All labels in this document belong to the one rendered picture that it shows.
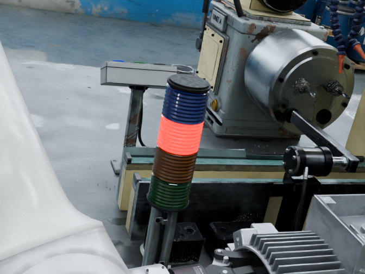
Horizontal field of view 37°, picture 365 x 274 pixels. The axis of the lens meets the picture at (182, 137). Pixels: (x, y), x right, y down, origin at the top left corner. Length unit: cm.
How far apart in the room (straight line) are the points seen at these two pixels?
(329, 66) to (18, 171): 112
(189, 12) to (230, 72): 532
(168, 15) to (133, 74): 563
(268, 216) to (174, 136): 52
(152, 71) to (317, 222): 71
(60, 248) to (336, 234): 34
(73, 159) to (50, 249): 101
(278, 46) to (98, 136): 55
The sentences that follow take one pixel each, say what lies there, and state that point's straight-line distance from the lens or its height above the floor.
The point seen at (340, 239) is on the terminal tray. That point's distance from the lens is 63.
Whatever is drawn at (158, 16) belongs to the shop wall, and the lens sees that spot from 686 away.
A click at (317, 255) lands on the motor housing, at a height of 110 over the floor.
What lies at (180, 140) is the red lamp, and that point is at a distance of 73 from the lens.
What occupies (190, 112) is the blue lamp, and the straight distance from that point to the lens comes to 72.
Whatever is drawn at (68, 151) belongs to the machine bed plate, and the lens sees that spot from 143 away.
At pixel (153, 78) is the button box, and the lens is 127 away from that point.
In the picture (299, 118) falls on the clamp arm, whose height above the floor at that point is 102.
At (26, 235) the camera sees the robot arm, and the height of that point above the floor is 120.
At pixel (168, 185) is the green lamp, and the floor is 107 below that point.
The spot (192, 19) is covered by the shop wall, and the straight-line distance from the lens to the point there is 695.
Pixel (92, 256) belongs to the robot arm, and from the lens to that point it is 38.
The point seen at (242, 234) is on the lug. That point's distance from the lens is 66.
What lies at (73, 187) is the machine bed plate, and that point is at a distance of 127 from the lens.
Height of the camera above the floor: 143
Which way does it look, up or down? 23 degrees down
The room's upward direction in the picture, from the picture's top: 11 degrees clockwise
